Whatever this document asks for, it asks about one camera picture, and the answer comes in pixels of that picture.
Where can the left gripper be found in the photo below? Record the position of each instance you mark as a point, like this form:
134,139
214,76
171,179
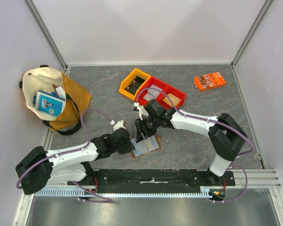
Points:
128,148

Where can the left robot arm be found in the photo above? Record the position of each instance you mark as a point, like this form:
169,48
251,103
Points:
43,167

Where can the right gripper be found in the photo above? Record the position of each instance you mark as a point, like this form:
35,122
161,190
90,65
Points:
143,126

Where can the gold card stack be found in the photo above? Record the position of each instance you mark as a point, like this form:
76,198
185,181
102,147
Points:
171,100

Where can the aluminium frame rail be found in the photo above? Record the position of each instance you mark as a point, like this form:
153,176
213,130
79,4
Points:
250,178

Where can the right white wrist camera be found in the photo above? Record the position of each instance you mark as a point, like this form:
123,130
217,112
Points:
140,109

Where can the orange printed box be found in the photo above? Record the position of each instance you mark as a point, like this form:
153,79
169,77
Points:
209,81

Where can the yellow plastic bin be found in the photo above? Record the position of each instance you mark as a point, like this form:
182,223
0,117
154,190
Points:
129,79

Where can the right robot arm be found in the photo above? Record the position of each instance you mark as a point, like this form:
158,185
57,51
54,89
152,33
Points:
225,134

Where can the white and tan tote bag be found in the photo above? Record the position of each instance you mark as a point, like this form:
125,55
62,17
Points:
57,83

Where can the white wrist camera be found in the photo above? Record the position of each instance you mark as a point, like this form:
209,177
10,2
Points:
140,109
117,125

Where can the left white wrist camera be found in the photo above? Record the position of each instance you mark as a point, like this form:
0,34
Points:
117,125

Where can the silver card stack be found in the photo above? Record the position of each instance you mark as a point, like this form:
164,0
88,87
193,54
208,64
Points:
152,93

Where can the red bin with gold cards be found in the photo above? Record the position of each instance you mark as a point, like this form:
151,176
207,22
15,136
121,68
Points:
175,92

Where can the red bin with silver cards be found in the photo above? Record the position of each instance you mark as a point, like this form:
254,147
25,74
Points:
151,81

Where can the black card stack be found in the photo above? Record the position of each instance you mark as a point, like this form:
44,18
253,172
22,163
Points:
134,85

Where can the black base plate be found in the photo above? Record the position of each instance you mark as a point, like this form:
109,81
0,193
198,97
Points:
110,177

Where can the brown leather card holder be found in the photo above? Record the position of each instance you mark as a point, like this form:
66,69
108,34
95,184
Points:
146,146

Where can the blue and white booklet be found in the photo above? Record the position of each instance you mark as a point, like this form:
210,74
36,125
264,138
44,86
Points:
49,104

